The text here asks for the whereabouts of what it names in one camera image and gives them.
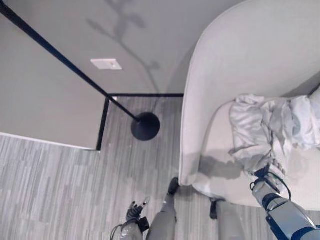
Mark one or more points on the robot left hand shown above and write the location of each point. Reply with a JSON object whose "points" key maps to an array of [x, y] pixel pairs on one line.
{"points": [[134, 211]]}

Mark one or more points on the silver grey garment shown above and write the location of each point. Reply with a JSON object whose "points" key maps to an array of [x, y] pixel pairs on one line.
{"points": [[250, 127]]}

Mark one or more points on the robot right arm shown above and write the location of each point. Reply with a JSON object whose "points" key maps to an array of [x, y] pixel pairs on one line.
{"points": [[285, 215]]}

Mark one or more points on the black round rack base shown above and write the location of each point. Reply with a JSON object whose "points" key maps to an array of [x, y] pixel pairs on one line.
{"points": [[147, 128]]}

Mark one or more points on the beige fabric sofa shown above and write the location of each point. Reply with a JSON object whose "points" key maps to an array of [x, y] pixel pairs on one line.
{"points": [[240, 50]]}

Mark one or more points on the robot left silver leg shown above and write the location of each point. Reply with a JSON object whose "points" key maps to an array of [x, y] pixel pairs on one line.
{"points": [[162, 220]]}

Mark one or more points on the robot silver leg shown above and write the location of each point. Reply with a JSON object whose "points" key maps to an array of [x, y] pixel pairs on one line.
{"points": [[228, 220], [162, 220]]}

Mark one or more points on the robot left dark foot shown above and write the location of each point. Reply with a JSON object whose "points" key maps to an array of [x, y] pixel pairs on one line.
{"points": [[173, 186]]}

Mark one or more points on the robot dark foot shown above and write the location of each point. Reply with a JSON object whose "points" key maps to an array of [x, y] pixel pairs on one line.
{"points": [[213, 208], [173, 186]]}

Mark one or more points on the robot right dark foot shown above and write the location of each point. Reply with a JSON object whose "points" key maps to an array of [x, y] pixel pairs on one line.
{"points": [[213, 208]]}

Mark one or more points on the robot right silver leg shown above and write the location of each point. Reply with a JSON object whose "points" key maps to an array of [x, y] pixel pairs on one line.
{"points": [[228, 220]]}

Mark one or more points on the black horizontal baseboard strip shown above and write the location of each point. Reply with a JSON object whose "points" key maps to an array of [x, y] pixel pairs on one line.
{"points": [[147, 94]]}

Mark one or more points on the white light blue garment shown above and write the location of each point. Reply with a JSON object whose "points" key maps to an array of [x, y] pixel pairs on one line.
{"points": [[300, 117]]}

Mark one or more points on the black vertical wall trim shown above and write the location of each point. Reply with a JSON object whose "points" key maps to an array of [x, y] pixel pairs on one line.
{"points": [[102, 123]]}

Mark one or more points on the white wall outlet plate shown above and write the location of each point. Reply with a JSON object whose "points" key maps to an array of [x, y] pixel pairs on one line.
{"points": [[106, 64]]}

